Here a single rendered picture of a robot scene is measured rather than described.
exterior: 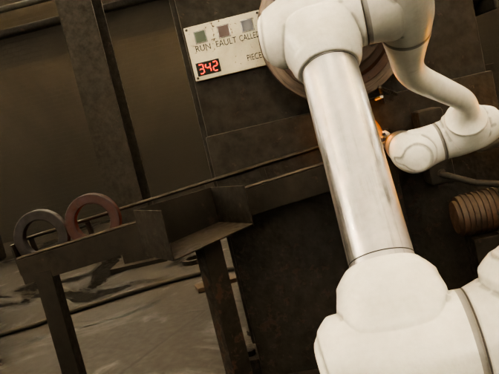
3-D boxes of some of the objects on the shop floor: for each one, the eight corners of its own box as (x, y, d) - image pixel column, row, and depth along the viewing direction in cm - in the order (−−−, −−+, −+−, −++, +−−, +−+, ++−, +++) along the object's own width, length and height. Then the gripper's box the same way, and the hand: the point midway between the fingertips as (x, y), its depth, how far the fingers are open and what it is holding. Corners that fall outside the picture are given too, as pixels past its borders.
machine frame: (254, 313, 280) (164, -62, 260) (482, 265, 272) (406, -126, 253) (247, 383, 207) (121, -130, 188) (557, 320, 200) (459, -221, 180)
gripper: (380, 163, 168) (366, 151, 192) (425, 153, 167) (405, 142, 191) (375, 137, 167) (361, 128, 190) (421, 127, 166) (402, 119, 189)
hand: (386, 136), depth 187 cm, fingers closed
